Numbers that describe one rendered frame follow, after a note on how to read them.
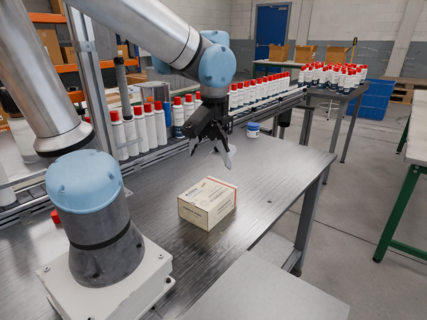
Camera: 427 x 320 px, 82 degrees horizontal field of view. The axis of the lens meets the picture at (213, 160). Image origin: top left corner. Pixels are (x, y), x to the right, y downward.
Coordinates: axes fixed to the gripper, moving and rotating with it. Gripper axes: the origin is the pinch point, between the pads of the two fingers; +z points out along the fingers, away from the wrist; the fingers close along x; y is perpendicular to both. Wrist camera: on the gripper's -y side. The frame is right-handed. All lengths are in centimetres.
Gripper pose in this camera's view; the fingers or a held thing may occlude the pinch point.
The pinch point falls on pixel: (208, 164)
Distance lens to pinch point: 73.8
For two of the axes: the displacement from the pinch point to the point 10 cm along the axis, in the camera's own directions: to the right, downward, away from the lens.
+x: -8.0, -2.7, 5.3
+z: -0.2, 9.0, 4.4
